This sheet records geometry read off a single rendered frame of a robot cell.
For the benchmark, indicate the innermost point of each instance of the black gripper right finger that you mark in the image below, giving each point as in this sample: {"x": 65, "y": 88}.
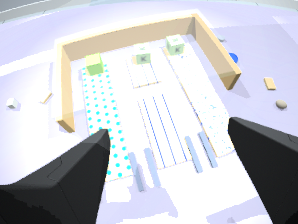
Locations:
{"x": 270, "y": 158}

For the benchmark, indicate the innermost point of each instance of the pale grey cube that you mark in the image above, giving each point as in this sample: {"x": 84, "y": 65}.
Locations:
{"x": 12, "y": 103}

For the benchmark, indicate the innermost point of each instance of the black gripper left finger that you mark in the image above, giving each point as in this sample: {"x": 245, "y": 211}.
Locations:
{"x": 66, "y": 191}

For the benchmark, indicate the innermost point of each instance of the white strip with cyan dots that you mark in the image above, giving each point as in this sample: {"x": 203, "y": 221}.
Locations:
{"x": 118, "y": 161}

